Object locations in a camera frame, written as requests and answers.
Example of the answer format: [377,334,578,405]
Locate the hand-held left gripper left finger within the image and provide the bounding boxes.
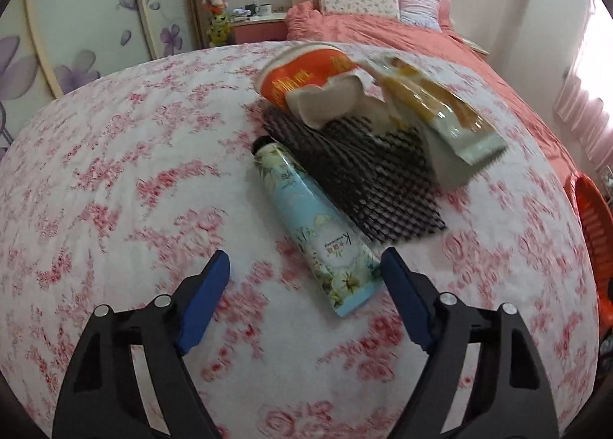
[52,250,231,439]

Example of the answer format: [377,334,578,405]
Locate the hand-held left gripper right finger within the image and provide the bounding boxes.
[380,247,561,439]

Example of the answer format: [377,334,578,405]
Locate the light blue floral tube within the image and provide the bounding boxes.
[252,139,384,318]

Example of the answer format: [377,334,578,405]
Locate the black foam mesh sleeve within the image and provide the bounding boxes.
[261,106,448,246]

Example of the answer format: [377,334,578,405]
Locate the yellow snack packet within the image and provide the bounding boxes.
[364,53,508,191]

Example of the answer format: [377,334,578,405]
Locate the orange plastic basket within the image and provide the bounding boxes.
[564,171,613,325]

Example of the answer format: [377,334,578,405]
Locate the orange and white snack bag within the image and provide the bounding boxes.
[254,43,384,129]

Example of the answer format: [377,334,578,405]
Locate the floral pink tablecloth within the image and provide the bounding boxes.
[0,39,602,439]

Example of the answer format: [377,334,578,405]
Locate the pink duvet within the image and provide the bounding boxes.
[286,1,575,181]

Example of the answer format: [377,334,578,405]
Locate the pink sheer curtain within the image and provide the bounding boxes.
[553,3,613,162]

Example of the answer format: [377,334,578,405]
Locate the green yellow plush toy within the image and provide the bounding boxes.
[207,13,233,48]

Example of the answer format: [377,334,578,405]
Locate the striped pink pillow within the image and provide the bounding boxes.
[397,0,441,33]

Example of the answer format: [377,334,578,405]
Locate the flower-printed sliding wardrobe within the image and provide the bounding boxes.
[0,0,202,157]

